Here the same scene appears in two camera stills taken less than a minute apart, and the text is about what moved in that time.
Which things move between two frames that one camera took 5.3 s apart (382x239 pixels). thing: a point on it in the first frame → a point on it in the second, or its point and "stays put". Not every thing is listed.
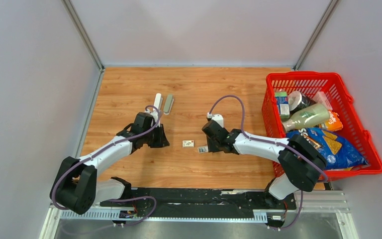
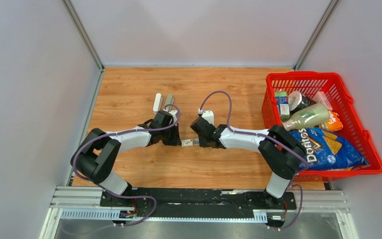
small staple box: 188,144 stays put
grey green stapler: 168,104 stays put
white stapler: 158,101 stays put
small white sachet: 201,150 → 196,142
